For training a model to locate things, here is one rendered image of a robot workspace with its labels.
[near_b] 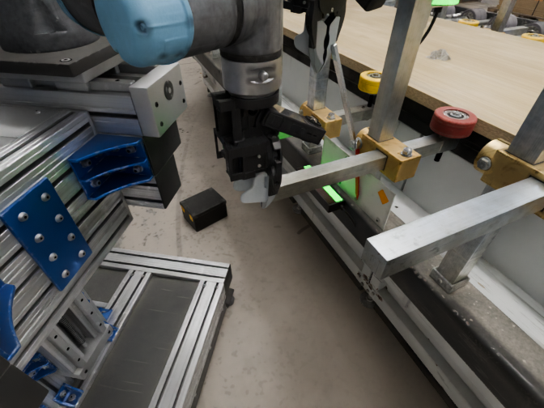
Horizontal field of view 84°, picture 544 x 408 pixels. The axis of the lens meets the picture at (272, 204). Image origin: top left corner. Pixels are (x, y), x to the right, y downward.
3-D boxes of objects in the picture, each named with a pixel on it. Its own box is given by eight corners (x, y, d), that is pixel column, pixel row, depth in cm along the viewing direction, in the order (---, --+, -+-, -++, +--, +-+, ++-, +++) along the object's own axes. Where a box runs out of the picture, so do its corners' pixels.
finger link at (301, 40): (299, 65, 60) (302, 11, 54) (322, 74, 57) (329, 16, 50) (287, 70, 58) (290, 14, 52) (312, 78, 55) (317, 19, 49)
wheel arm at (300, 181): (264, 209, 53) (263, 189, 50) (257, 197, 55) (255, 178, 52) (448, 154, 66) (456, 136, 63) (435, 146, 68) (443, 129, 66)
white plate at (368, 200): (381, 230, 66) (393, 194, 59) (319, 167, 83) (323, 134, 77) (384, 229, 66) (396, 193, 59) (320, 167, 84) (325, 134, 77)
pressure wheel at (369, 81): (381, 124, 82) (392, 80, 75) (350, 120, 84) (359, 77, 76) (382, 111, 88) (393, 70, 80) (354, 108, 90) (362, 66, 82)
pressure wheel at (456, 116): (437, 174, 65) (459, 124, 57) (410, 155, 70) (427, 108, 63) (464, 165, 67) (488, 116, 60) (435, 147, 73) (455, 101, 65)
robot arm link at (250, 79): (266, 43, 41) (295, 60, 36) (266, 78, 44) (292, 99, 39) (212, 48, 39) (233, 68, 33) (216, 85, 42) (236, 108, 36)
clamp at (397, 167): (393, 183, 58) (401, 161, 55) (352, 150, 68) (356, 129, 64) (416, 176, 60) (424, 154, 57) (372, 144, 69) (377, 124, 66)
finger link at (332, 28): (308, 62, 61) (313, 8, 55) (333, 70, 58) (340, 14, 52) (299, 65, 60) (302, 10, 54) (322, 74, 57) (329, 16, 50)
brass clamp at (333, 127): (321, 141, 78) (323, 122, 74) (296, 119, 87) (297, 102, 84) (342, 136, 80) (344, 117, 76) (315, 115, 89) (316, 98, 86)
